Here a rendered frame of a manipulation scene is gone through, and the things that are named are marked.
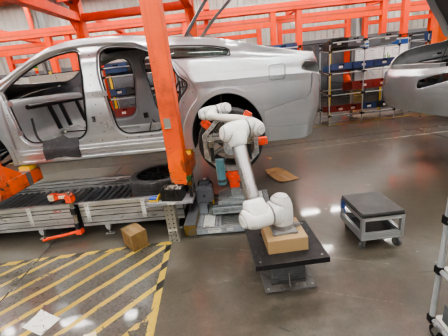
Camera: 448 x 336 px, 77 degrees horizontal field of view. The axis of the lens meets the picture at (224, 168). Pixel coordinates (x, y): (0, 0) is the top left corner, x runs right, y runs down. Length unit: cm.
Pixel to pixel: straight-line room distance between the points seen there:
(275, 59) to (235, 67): 41
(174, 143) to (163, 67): 67
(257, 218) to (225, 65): 175
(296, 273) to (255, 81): 190
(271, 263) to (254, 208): 38
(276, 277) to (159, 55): 201
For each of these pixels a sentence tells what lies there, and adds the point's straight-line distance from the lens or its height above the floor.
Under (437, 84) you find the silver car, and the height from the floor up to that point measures 114.
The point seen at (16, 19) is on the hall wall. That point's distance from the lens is 1419.
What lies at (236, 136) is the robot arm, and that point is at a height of 111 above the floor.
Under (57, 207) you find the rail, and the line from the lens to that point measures 349.
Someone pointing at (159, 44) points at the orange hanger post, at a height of 180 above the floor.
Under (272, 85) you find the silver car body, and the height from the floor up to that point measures 135.
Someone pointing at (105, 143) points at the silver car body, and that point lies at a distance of 350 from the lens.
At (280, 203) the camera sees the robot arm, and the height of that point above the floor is 65.
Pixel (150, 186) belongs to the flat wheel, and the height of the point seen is 47.
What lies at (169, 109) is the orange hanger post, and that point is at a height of 126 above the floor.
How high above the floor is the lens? 152
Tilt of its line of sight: 19 degrees down
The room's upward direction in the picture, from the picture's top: 7 degrees counter-clockwise
